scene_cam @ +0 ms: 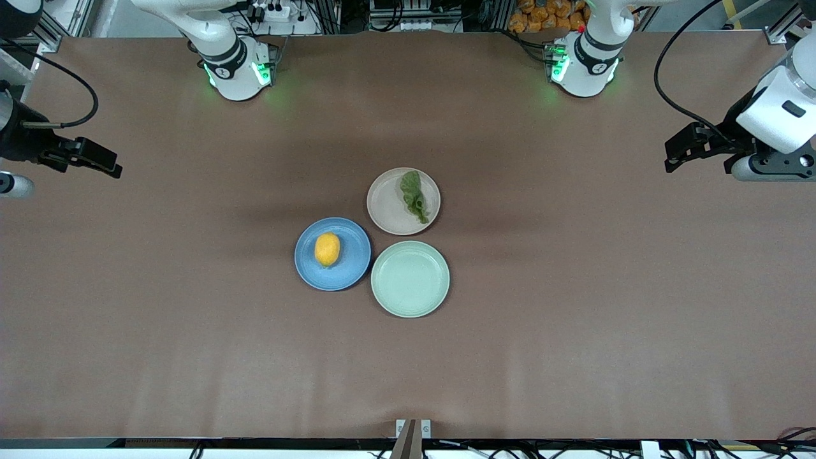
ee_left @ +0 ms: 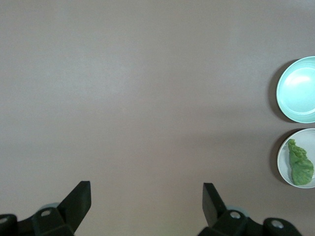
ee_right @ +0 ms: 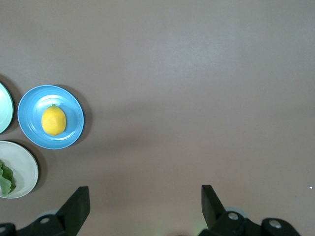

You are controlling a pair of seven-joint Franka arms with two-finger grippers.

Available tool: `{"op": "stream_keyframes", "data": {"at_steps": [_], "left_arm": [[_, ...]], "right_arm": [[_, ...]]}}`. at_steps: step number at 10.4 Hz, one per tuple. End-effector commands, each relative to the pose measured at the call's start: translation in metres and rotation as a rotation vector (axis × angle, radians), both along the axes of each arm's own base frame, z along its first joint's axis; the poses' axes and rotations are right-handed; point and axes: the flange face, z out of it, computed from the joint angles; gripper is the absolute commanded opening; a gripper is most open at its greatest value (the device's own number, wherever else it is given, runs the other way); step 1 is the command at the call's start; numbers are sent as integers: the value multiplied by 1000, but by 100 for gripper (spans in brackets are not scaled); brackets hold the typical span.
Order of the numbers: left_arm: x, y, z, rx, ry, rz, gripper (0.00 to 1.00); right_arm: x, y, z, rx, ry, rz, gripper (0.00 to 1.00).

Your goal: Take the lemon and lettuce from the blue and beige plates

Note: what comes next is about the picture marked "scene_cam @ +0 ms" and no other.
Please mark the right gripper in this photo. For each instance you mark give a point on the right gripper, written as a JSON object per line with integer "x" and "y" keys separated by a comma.
{"x": 19, "y": 139}

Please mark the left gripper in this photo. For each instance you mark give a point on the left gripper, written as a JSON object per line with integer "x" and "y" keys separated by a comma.
{"x": 731, "y": 138}

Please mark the yellow lemon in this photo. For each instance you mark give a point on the yellow lemon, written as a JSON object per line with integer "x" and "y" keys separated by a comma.
{"x": 327, "y": 249}

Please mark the green lettuce leaf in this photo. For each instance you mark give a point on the green lettuce leaf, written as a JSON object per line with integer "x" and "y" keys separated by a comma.
{"x": 413, "y": 194}

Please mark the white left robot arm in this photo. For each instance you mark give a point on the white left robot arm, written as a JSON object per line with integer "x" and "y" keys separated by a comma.
{"x": 593, "y": 64}

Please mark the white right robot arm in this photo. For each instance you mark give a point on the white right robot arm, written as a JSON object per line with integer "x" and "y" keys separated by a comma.
{"x": 233, "y": 64}

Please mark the orange snack bags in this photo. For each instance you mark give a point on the orange snack bags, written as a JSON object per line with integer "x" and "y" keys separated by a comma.
{"x": 548, "y": 16}

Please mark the white power strip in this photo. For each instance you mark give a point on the white power strip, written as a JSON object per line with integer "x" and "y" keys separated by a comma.
{"x": 271, "y": 11}

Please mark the blue plate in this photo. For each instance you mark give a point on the blue plate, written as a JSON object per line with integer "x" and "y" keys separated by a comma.
{"x": 350, "y": 268}

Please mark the beige plate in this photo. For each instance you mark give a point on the beige plate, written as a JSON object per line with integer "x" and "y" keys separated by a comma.
{"x": 386, "y": 204}

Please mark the light green plate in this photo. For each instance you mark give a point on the light green plate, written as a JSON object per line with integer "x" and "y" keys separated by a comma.
{"x": 410, "y": 279}

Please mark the aluminium frame profile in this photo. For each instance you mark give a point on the aluminium frame profile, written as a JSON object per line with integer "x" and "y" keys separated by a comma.
{"x": 50, "y": 32}
{"x": 784, "y": 29}

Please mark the metal table edge bracket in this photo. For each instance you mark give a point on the metal table edge bracket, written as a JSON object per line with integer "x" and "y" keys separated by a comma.
{"x": 413, "y": 437}

